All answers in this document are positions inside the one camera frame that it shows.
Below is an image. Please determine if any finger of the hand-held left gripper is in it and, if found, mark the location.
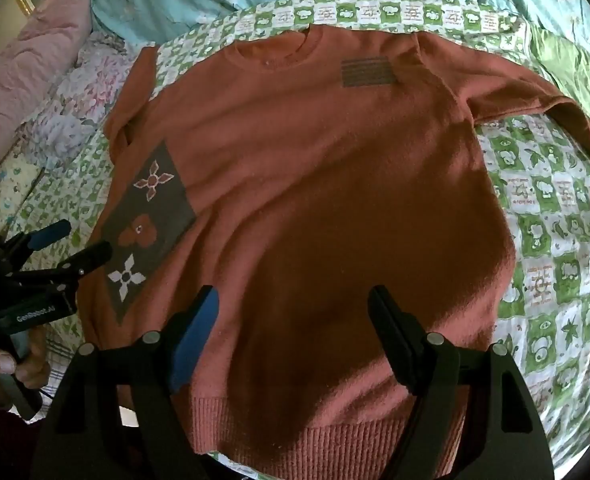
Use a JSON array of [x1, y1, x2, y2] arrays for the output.
[[0, 219, 72, 273], [5, 241, 113, 291]]

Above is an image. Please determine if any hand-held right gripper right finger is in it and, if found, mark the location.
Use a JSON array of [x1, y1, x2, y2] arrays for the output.
[[367, 285, 556, 480]]

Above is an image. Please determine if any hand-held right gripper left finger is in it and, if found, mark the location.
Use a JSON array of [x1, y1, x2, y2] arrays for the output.
[[31, 285, 220, 480]]

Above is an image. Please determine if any rust orange sweater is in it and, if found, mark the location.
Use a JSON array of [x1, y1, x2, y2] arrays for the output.
[[78, 27, 590, 478]]

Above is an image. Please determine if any person's left hand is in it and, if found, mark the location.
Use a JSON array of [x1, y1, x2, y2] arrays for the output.
[[0, 327, 52, 391]]

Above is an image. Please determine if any pale floral bed sheet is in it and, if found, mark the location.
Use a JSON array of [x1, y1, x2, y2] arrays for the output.
[[0, 30, 138, 241]]

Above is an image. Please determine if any green white checked blanket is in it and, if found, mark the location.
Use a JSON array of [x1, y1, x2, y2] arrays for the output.
[[0, 0, 590, 480]]

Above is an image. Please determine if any pink quilt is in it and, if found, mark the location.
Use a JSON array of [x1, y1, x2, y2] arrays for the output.
[[0, 0, 107, 147]]

